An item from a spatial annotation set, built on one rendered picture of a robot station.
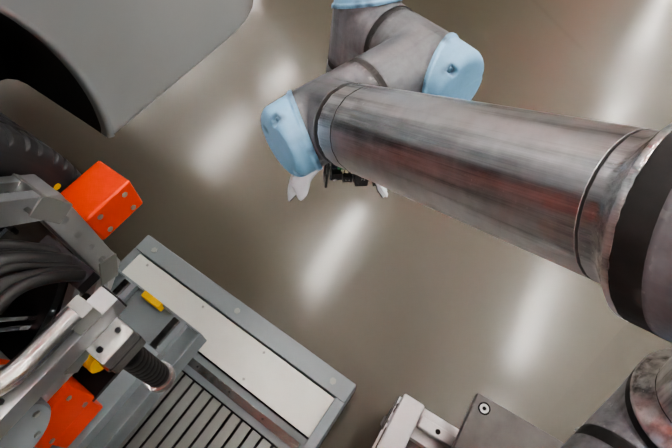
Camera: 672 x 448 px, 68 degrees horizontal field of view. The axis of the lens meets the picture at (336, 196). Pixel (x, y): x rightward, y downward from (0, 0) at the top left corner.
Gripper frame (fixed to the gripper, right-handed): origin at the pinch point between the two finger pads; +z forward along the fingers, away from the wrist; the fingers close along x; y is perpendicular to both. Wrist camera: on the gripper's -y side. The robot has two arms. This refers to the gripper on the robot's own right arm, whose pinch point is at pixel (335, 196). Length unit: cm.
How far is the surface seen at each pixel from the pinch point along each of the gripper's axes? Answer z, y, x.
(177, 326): 72, -24, -34
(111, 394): 73, -6, -49
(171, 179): 75, -89, -41
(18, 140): -7.9, -5.3, -44.9
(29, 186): -5.2, 1.3, -42.6
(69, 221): 2.2, 1.1, -39.5
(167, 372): 18.0, 17.9, -26.5
